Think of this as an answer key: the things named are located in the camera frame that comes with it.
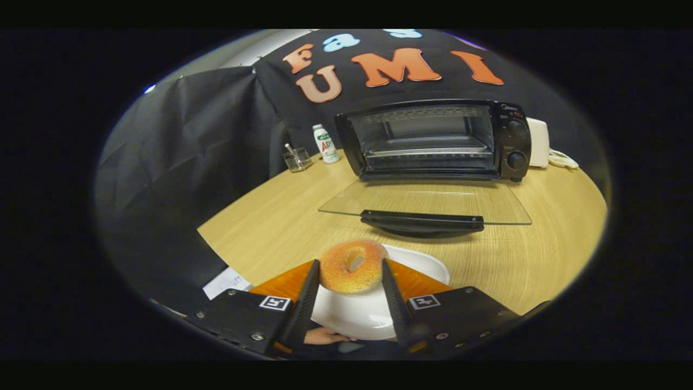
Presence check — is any white toaster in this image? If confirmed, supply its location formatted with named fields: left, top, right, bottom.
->
left=526, top=118, right=551, bottom=168

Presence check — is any sugared bagel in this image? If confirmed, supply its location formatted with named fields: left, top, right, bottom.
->
left=318, top=239, right=389, bottom=295

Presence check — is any white plate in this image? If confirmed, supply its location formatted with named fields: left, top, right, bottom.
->
left=311, top=244, right=451, bottom=341

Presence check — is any white bottle green label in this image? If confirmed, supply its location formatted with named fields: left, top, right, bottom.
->
left=312, top=124, right=341, bottom=164

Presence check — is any white paper sheet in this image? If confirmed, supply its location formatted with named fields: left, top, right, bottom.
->
left=202, top=266, right=254, bottom=300

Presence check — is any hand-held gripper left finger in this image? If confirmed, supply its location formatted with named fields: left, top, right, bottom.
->
left=187, top=259, right=321, bottom=358

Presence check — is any clear glass cup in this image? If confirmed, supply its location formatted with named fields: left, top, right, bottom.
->
left=283, top=144, right=313, bottom=173

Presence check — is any black backdrop cloth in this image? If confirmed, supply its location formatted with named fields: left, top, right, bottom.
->
left=95, top=29, right=602, bottom=315

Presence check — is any small white dish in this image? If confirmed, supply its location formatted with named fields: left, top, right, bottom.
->
left=548, top=149, right=579, bottom=170

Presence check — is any black toaster oven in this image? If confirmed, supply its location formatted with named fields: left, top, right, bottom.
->
left=318, top=99, right=533, bottom=239

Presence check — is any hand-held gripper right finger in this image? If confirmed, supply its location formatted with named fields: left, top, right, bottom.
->
left=381, top=258, right=552, bottom=356

